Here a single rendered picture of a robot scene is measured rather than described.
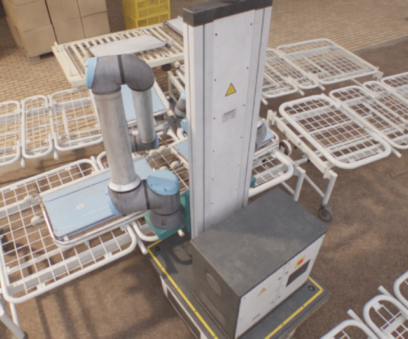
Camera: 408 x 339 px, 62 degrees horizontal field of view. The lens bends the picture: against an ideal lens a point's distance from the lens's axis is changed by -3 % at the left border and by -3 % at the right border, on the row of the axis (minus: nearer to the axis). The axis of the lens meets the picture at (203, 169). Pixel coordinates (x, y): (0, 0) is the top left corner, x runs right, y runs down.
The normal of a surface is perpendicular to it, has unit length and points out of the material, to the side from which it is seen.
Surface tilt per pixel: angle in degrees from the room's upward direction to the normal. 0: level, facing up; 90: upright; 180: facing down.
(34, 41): 90
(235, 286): 0
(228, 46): 90
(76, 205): 5
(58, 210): 5
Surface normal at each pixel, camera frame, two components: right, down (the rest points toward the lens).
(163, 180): 0.08, -0.74
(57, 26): 0.62, 0.54
